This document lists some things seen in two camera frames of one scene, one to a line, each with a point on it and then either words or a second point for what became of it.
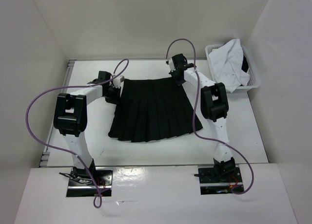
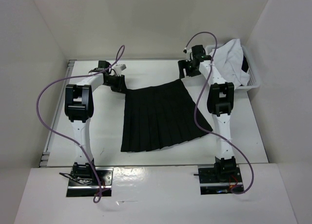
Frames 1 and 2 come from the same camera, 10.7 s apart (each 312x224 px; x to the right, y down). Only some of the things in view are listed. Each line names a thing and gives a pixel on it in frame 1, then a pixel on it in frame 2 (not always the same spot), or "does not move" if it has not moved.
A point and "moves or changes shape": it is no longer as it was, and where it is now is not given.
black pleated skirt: [152, 108] moves or changes shape
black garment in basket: [244, 64] does not move
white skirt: [227, 62] does not move
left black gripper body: [113, 94] to [114, 83]
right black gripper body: [179, 80] to [192, 71]
